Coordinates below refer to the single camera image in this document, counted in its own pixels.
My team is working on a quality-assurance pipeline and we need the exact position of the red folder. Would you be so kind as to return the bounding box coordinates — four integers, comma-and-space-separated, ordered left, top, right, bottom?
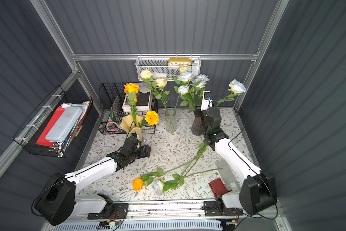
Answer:
36, 107, 65, 147

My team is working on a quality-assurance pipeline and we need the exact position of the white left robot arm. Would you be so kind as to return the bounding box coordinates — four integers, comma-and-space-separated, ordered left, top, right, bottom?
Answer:
30, 135, 151, 226

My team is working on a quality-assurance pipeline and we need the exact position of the cream yellow ruffled vase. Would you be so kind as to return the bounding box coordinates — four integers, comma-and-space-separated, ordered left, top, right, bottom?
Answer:
119, 115, 144, 142

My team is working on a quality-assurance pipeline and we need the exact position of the cream white rose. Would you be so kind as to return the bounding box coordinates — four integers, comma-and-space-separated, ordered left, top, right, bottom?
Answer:
140, 69, 155, 95

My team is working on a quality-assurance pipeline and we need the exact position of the pale blue rose front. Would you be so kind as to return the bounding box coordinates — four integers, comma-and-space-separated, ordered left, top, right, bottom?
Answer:
145, 168, 221, 194

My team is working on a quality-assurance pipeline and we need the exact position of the orange rose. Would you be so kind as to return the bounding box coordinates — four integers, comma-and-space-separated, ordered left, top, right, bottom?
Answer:
180, 141, 208, 178
132, 167, 191, 192
124, 83, 139, 127

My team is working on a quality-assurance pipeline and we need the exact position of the orange marigold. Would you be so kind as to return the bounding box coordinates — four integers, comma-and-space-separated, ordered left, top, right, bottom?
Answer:
141, 111, 160, 126

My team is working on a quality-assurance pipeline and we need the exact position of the white plastic case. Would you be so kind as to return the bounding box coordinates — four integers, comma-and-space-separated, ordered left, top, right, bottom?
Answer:
45, 106, 83, 142

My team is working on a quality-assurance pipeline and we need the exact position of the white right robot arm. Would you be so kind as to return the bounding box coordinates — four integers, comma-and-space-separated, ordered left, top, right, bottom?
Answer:
200, 107, 277, 216

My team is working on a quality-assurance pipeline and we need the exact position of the pale blue rose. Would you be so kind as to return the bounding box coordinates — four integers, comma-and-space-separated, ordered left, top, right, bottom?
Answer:
216, 79, 247, 106
194, 80, 206, 106
196, 74, 210, 82
177, 84, 196, 113
145, 168, 221, 194

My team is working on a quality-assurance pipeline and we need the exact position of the white mesh wall basket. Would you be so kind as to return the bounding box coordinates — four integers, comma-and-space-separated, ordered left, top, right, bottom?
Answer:
135, 55, 202, 81

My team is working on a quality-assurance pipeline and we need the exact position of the orange rose front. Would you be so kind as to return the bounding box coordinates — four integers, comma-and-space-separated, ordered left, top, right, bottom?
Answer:
132, 167, 191, 192

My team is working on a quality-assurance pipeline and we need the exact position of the white rose bud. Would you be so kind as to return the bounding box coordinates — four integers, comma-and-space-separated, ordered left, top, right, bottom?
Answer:
152, 78, 170, 116

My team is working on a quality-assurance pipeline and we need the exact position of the clear glass vase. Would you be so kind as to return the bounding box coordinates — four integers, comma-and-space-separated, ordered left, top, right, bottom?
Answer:
165, 108, 177, 133

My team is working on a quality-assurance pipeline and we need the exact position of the black wire wall basket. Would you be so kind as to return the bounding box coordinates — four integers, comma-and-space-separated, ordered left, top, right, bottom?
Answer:
13, 86, 93, 158

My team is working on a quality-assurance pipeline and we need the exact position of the purple glass vase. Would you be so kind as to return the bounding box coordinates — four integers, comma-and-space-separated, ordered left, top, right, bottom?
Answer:
191, 107, 203, 136

